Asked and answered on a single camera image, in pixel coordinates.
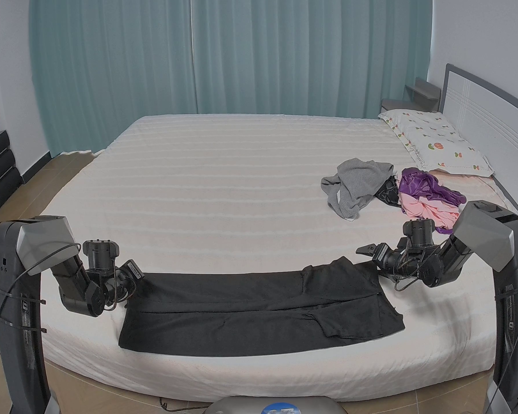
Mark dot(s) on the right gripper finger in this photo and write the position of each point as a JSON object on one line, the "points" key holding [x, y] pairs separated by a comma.
{"points": [[367, 248]]}

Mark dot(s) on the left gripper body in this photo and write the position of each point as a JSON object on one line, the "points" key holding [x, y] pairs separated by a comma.
{"points": [[127, 276]]}

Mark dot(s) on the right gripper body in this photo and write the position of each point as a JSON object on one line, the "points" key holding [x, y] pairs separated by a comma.
{"points": [[388, 259]]}

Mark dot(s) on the black T-shirt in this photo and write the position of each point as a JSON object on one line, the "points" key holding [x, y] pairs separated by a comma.
{"points": [[250, 313]]}

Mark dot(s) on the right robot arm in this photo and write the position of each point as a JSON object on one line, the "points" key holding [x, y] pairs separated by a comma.
{"points": [[487, 239]]}

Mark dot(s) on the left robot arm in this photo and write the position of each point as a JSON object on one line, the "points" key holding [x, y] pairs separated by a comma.
{"points": [[26, 252]]}

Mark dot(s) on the bed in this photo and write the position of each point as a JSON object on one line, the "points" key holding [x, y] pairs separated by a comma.
{"points": [[220, 179]]}

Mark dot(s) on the black patterned garment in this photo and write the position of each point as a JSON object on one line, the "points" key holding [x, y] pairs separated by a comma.
{"points": [[387, 193]]}

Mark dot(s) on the pink garment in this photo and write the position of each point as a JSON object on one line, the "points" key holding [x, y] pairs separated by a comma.
{"points": [[423, 208]]}

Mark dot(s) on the grey garment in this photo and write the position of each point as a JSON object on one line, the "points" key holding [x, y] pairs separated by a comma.
{"points": [[354, 183]]}

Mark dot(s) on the purple garment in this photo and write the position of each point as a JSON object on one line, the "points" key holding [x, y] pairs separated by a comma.
{"points": [[418, 183]]}

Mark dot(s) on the white printed pillow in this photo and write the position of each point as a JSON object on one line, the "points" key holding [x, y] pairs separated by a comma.
{"points": [[436, 145]]}

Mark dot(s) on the grey bedside table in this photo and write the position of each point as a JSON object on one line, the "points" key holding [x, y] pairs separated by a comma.
{"points": [[410, 99]]}

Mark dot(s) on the blue-green curtain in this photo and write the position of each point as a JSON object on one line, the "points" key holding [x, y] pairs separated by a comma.
{"points": [[306, 41], [112, 58]]}

